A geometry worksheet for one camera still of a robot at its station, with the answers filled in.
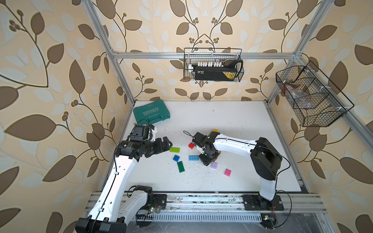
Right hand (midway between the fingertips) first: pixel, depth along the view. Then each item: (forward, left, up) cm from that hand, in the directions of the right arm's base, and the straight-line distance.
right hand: (207, 161), depth 87 cm
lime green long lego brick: (+9, +20, -2) cm, 22 cm away
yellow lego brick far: (+23, -9, -2) cm, 24 cm away
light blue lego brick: (+3, +8, -3) cm, 9 cm away
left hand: (+2, +23, +18) cm, 29 cm away
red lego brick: (+11, +9, -1) cm, 15 cm away
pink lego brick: (-7, -11, -2) cm, 13 cm away
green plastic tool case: (+38, +39, +3) cm, 54 cm away
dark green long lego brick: (-2, +16, -2) cm, 16 cm away
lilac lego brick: (-2, -4, -1) cm, 5 cm away
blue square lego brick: (+3, +19, 0) cm, 19 cm away
